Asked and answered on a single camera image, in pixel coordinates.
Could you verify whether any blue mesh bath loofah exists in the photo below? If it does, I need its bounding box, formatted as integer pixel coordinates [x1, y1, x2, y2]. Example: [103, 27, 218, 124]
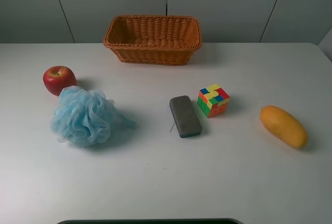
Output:
[50, 86, 136, 147]

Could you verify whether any orange wicker basket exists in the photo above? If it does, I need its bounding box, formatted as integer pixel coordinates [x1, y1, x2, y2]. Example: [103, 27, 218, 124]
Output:
[103, 15, 202, 66]

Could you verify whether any grey blue whiteboard eraser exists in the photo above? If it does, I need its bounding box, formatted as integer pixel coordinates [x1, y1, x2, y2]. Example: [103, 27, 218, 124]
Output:
[169, 95, 202, 138]

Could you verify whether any red apple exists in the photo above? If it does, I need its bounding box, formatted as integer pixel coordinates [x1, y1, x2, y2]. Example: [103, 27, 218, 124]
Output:
[43, 66, 77, 96]

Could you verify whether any multicolour puzzle cube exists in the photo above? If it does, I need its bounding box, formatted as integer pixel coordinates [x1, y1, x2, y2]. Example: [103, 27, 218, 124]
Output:
[197, 83, 230, 118]

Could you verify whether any yellow mango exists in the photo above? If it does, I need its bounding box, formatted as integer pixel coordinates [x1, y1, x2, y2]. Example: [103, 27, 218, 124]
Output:
[260, 105, 308, 149]

